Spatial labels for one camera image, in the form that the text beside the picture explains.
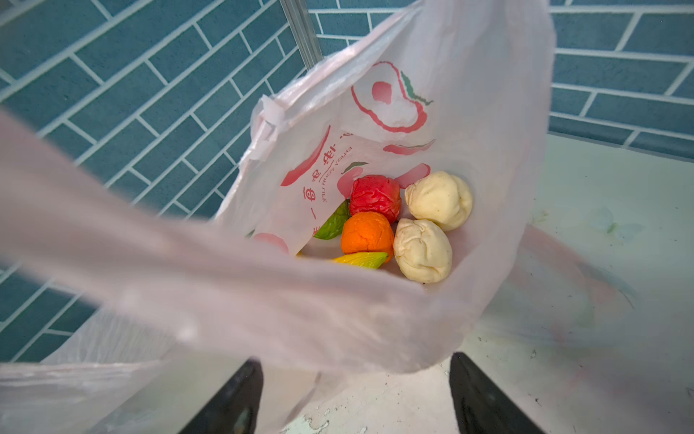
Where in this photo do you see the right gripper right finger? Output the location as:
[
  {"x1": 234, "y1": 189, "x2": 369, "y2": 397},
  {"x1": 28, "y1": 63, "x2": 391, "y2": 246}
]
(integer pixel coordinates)
[{"x1": 449, "y1": 352, "x2": 542, "y2": 434}]

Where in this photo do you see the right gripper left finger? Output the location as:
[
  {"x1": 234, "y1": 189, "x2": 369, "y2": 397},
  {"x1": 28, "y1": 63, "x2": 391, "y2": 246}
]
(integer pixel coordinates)
[{"x1": 179, "y1": 359, "x2": 264, "y2": 434}]

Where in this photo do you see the pink plastic bag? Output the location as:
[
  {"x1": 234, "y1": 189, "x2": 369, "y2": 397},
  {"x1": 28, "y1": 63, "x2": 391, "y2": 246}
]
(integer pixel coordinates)
[{"x1": 0, "y1": 0, "x2": 694, "y2": 434}]

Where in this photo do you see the orange toy fruit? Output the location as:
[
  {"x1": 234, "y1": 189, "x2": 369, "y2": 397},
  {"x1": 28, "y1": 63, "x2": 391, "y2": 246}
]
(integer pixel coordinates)
[{"x1": 341, "y1": 212, "x2": 395, "y2": 262}]

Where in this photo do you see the cream bun fruit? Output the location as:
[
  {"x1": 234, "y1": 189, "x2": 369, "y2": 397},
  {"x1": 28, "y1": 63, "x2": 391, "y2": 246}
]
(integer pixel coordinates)
[
  {"x1": 405, "y1": 171, "x2": 474, "y2": 231},
  {"x1": 393, "y1": 219, "x2": 453, "y2": 284}
]

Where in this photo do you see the yellow green toy mango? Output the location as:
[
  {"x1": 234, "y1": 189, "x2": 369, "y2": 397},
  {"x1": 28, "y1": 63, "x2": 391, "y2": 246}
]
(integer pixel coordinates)
[{"x1": 333, "y1": 251, "x2": 390, "y2": 269}]

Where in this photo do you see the green toy leaf fruit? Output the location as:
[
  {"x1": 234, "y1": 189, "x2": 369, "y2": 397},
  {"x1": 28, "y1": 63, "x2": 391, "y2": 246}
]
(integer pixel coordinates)
[{"x1": 314, "y1": 200, "x2": 351, "y2": 241}]

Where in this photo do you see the red toy fruit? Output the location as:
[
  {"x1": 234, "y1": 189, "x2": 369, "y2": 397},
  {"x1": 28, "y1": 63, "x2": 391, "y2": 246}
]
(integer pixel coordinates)
[{"x1": 350, "y1": 175, "x2": 401, "y2": 224}]

